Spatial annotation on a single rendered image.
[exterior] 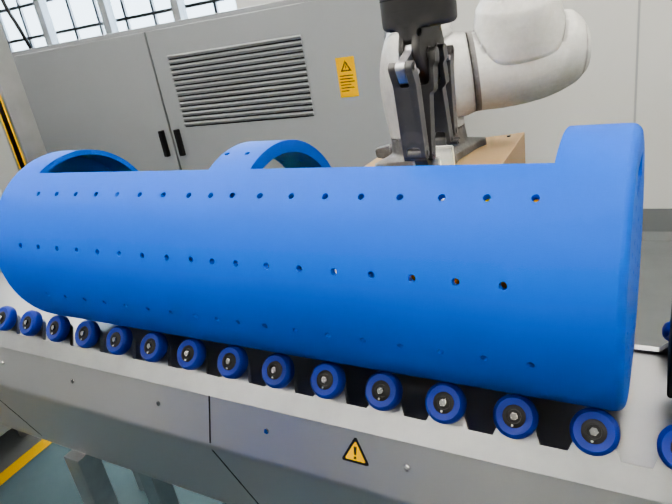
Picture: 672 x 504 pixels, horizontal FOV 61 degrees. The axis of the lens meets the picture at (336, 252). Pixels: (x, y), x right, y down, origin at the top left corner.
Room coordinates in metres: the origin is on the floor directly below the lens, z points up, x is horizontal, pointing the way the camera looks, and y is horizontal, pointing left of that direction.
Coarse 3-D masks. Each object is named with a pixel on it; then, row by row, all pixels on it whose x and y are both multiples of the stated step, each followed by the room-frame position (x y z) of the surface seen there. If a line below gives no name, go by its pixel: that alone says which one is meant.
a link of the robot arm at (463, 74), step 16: (448, 32) 1.15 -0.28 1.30; (384, 48) 1.18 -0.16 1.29; (464, 48) 1.12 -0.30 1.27; (384, 64) 1.17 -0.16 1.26; (464, 64) 1.11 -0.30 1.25; (384, 80) 1.17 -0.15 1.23; (464, 80) 1.10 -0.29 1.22; (384, 96) 1.18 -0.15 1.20; (464, 96) 1.11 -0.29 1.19; (464, 112) 1.13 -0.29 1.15
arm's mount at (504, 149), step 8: (496, 136) 1.25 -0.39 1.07; (504, 136) 1.23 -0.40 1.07; (512, 136) 1.21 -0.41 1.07; (520, 136) 1.19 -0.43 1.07; (488, 144) 1.18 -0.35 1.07; (496, 144) 1.16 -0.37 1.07; (504, 144) 1.15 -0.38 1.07; (512, 144) 1.13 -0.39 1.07; (520, 144) 1.17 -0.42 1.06; (472, 152) 1.14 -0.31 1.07; (480, 152) 1.12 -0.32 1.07; (488, 152) 1.10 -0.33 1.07; (496, 152) 1.09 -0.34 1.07; (504, 152) 1.07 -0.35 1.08; (512, 152) 1.08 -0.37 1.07; (520, 152) 1.17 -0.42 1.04; (376, 160) 1.28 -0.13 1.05; (464, 160) 1.08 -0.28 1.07; (472, 160) 1.07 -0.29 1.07; (480, 160) 1.05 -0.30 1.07; (488, 160) 1.04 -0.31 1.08; (496, 160) 1.02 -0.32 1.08; (504, 160) 1.01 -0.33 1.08; (512, 160) 1.08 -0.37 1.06; (520, 160) 1.16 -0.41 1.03
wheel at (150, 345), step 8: (144, 336) 0.76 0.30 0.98; (152, 336) 0.75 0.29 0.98; (160, 336) 0.75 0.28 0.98; (144, 344) 0.76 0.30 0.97; (152, 344) 0.75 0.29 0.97; (160, 344) 0.74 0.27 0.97; (144, 352) 0.75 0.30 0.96; (152, 352) 0.74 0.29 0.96; (160, 352) 0.74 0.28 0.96; (152, 360) 0.73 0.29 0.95
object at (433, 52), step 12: (432, 48) 0.59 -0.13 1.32; (432, 60) 0.59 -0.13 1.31; (432, 72) 0.59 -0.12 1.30; (432, 84) 0.59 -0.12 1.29; (432, 96) 0.59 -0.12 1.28; (432, 108) 0.59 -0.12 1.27; (432, 120) 0.59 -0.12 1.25; (432, 132) 0.59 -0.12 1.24; (432, 144) 0.58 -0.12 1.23; (432, 156) 0.58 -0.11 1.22
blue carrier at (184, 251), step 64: (576, 128) 0.54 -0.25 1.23; (640, 128) 0.52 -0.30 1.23; (64, 192) 0.81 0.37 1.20; (128, 192) 0.74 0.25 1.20; (192, 192) 0.68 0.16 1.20; (256, 192) 0.63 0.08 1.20; (320, 192) 0.59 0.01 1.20; (384, 192) 0.55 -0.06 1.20; (448, 192) 0.51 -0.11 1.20; (512, 192) 0.48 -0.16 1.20; (576, 192) 0.45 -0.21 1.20; (640, 192) 0.53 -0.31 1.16; (0, 256) 0.84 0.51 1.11; (64, 256) 0.76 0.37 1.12; (128, 256) 0.69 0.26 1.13; (192, 256) 0.64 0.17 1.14; (256, 256) 0.59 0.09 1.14; (320, 256) 0.55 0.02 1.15; (384, 256) 0.51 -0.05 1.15; (448, 256) 0.48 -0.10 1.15; (512, 256) 0.45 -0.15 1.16; (576, 256) 0.42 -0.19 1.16; (640, 256) 0.61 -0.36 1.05; (128, 320) 0.74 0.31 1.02; (192, 320) 0.66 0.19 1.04; (256, 320) 0.59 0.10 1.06; (320, 320) 0.54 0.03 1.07; (384, 320) 0.50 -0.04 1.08; (448, 320) 0.46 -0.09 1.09; (512, 320) 0.43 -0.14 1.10; (576, 320) 0.41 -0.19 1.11; (512, 384) 0.46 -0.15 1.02; (576, 384) 0.42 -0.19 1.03
